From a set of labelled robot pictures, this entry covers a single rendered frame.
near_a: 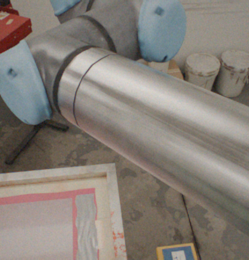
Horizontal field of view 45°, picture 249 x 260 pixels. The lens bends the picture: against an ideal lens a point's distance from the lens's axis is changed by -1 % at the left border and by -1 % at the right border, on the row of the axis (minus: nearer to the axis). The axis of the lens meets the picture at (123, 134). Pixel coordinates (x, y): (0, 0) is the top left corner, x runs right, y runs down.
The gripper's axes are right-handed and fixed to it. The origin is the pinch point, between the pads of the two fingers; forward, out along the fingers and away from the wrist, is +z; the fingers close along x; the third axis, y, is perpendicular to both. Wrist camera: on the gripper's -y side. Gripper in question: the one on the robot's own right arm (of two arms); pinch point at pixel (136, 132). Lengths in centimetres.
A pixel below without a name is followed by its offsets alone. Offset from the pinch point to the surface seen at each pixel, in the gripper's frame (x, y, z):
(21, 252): -52, 2, 40
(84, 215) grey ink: -31, -9, 46
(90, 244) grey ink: -29, 2, 46
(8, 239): -56, -3, 39
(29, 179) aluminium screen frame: -50, -25, 37
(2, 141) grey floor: -132, -137, 116
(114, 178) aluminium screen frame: -18, -22, 47
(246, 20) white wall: 103, -200, 119
